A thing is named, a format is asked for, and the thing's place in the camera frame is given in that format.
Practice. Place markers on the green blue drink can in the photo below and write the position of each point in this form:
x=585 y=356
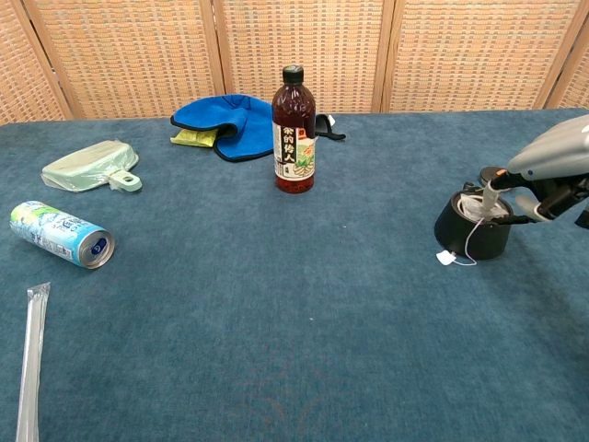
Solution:
x=55 y=230

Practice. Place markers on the dark tea bottle with label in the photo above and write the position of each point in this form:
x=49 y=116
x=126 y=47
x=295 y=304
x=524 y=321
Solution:
x=294 y=138

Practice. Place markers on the blue carpet table mat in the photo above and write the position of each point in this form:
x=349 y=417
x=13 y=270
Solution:
x=230 y=322

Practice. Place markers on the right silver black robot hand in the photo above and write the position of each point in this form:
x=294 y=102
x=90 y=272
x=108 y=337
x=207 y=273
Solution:
x=557 y=156

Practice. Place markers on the clear wrapped straw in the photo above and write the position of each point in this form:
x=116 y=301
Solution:
x=33 y=359

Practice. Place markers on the yellow packet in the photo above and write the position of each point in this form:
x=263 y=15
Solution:
x=193 y=138

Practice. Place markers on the black teapot lid orange knob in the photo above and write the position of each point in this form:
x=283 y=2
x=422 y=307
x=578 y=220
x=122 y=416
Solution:
x=488 y=174

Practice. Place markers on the wicker folding screen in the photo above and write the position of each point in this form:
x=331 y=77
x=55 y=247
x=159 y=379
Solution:
x=138 y=55

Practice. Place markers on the light green dustpan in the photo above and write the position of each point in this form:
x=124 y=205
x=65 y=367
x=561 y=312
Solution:
x=87 y=166

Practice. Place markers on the black cup with lid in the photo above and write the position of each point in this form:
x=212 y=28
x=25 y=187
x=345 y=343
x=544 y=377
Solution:
x=455 y=235

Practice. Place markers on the blue cloth with black trim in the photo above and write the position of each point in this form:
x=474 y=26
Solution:
x=239 y=115

